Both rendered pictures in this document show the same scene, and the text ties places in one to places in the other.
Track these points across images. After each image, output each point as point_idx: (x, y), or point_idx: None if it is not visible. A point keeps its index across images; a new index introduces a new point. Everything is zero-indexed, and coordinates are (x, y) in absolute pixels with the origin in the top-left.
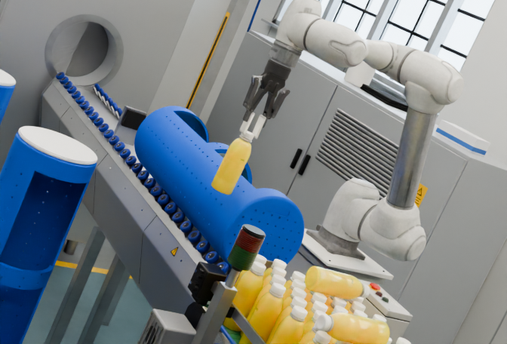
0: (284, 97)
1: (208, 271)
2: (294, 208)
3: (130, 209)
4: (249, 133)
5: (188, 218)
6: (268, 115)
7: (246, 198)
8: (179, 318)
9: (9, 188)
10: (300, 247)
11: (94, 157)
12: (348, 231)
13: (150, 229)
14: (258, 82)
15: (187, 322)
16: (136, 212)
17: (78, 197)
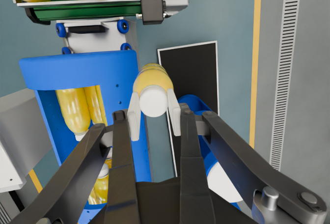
0: (41, 195)
1: None
2: (36, 58)
3: (152, 174)
4: (154, 98)
5: None
6: (119, 123)
7: (118, 68)
8: None
9: None
10: (6, 151)
11: (211, 176)
12: None
13: (148, 144)
14: (273, 187)
15: None
16: (150, 168)
17: None
